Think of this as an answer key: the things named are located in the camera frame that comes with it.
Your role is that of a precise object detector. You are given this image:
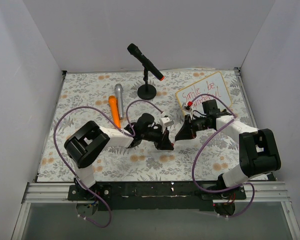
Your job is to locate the yellow framed whiteboard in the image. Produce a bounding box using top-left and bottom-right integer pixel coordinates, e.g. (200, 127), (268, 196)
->
(175, 71), (233, 111)

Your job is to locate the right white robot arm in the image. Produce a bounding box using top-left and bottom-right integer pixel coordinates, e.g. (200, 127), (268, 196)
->
(175, 99), (282, 199)

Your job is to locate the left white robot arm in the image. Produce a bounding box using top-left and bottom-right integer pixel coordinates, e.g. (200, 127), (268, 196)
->
(64, 113), (174, 200)

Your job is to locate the floral table mat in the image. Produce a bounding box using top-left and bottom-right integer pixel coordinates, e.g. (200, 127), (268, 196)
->
(36, 70), (239, 182)

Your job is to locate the black microphone stand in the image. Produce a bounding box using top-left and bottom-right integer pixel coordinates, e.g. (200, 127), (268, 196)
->
(137, 67), (157, 100)

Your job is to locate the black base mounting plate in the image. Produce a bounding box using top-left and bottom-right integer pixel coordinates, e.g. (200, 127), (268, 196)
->
(67, 181), (247, 213)

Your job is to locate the silver microphone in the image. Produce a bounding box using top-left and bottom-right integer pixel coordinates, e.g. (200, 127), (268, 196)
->
(114, 83), (124, 120)

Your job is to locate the black microphone orange tip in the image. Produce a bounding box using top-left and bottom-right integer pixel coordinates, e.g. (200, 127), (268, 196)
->
(127, 43), (165, 81)

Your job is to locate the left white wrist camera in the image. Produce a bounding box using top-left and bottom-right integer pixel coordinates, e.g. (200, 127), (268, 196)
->
(159, 114), (174, 132)

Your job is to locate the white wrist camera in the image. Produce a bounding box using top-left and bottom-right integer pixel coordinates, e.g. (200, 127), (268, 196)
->
(159, 114), (174, 132)
(181, 101), (194, 120)

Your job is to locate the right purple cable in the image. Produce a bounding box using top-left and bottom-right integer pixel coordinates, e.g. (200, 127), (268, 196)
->
(191, 93), (256, 218)

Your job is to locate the purple cable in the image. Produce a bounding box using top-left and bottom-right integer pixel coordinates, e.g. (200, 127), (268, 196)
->
(53, 99), (165, 228)
(191, 93), (256, 218)

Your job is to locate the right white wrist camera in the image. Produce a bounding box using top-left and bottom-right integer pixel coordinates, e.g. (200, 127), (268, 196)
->
(181, 101), (194, 120)

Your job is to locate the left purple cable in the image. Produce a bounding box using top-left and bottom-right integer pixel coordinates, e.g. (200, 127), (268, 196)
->
(53, 99), (165, 228)

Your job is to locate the aluminium frame rail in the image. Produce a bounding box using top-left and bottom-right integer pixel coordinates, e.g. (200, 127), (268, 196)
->
(22, 181), (291, 203)

